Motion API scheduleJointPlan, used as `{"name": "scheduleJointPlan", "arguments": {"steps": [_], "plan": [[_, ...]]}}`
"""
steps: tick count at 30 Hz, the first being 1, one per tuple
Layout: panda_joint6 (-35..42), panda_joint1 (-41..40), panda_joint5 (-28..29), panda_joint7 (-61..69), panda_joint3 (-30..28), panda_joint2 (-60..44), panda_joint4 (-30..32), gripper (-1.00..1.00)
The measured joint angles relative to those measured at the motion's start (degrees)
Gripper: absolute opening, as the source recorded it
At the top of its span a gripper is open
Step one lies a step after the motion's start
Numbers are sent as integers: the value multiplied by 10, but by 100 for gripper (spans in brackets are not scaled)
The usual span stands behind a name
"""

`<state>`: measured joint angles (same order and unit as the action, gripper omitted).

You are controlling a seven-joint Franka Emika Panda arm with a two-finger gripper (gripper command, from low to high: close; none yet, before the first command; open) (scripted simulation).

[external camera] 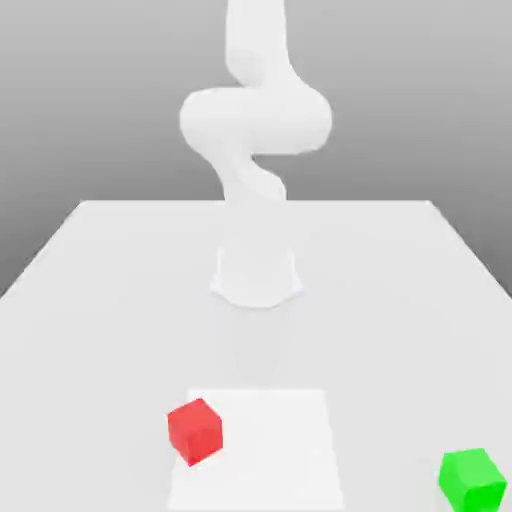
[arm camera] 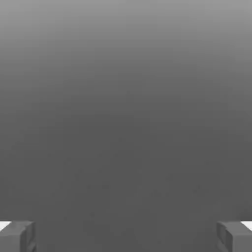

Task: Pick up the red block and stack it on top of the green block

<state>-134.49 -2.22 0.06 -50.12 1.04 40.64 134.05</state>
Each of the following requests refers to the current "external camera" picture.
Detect small red cube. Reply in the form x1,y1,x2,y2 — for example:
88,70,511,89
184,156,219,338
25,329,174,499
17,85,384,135
166,397,224,468

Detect small green cube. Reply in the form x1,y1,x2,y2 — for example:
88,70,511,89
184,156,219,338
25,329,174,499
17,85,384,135
437,447,508,512

